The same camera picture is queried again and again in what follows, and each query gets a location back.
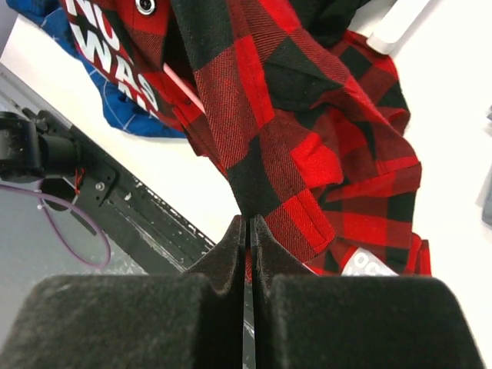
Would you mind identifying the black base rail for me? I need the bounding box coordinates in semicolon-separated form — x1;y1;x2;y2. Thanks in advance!
38;111;218;276

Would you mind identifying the blue checked shirt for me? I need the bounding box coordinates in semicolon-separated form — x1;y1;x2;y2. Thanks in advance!
7;0;186;139

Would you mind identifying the red black plaid shirt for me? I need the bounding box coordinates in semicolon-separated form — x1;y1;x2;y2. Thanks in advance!
61;1;431;275

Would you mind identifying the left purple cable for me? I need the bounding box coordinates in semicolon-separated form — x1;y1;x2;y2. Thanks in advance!
0;182;112;269

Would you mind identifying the grey hanging shirt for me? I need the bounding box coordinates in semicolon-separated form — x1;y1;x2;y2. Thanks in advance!
475;106;491;228

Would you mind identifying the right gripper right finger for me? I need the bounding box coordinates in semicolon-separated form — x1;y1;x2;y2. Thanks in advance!
249;216;484;368

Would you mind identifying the pink wire hanger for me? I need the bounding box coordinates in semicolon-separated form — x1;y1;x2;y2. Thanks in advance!
163;63;205;113

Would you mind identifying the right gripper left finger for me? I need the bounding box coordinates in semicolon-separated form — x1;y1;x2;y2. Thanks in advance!
1;217;246;368

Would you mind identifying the black shirt on table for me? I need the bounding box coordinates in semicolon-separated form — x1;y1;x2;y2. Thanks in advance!
290;0;370;47

